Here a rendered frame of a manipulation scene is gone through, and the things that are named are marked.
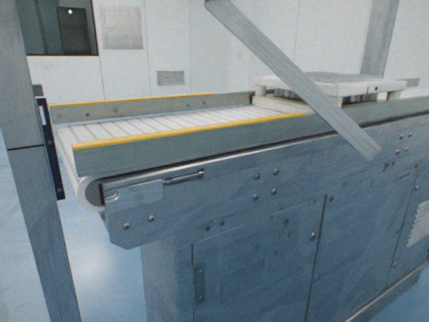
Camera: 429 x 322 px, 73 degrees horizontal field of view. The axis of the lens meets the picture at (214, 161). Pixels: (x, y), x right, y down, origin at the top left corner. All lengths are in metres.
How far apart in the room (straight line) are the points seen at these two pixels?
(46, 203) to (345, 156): 0.59
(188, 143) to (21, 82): 0.33
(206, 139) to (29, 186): 0.38
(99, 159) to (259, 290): 0.49
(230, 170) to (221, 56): 6.03
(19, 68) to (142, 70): 5.24
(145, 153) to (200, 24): 5.90
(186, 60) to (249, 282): 5.61
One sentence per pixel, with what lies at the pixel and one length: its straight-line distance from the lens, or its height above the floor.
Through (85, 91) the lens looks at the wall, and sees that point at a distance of 5.66.
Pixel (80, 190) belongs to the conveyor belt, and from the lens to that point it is 0.36.
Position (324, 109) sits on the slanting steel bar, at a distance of 0.41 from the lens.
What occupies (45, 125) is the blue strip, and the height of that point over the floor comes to 0.83.
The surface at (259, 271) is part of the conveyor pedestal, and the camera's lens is 0.67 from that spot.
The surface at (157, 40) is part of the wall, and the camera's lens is 5.87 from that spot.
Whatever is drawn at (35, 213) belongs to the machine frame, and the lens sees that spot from 0.67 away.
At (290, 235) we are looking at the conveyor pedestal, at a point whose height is 0.58.
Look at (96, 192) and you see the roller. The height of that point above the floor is 0.81.
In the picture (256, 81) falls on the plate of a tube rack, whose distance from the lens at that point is 0.74.
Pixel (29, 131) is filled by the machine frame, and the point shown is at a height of 0.82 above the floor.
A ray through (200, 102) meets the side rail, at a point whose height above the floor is 0.85.
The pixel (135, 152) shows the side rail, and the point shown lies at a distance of 0.34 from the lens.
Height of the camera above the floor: 0.96
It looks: 21 degrees down
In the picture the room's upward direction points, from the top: 1 degrees clockwise
